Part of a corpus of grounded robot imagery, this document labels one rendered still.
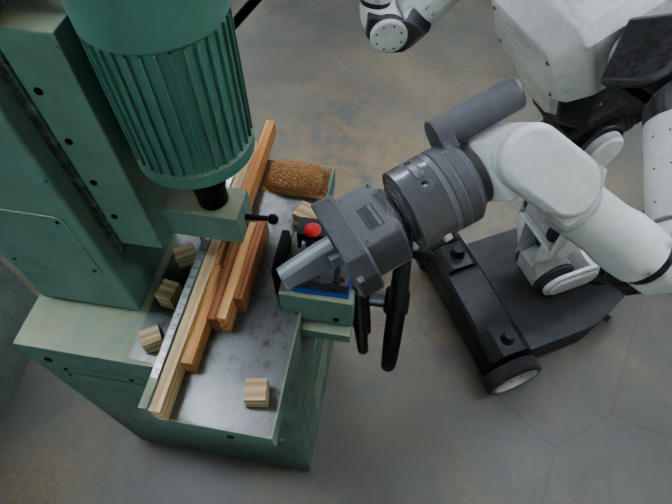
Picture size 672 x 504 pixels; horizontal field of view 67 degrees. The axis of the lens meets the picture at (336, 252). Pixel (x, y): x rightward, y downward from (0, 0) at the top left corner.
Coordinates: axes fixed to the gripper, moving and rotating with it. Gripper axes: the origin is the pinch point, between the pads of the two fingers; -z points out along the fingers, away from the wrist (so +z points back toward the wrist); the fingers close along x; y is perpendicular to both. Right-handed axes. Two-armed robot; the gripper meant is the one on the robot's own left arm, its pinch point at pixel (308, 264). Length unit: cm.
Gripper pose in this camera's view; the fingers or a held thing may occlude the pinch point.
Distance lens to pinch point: 50.5
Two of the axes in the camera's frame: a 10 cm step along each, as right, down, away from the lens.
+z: 8.8, -4.8, 0.4
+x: -3.9, -6.5, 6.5
